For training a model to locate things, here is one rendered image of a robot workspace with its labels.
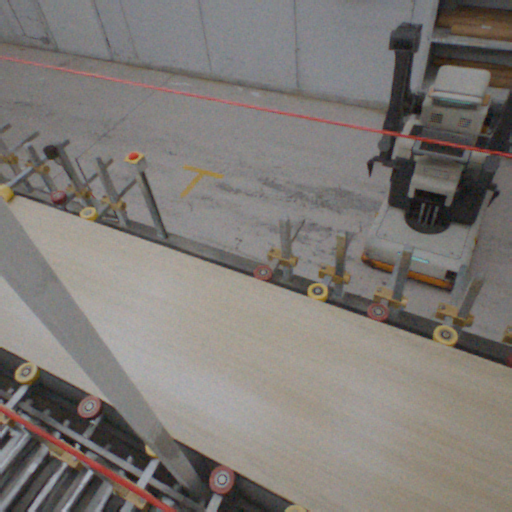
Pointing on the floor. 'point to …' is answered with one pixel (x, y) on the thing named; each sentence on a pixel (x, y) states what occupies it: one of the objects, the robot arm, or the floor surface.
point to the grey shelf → (461, 47)
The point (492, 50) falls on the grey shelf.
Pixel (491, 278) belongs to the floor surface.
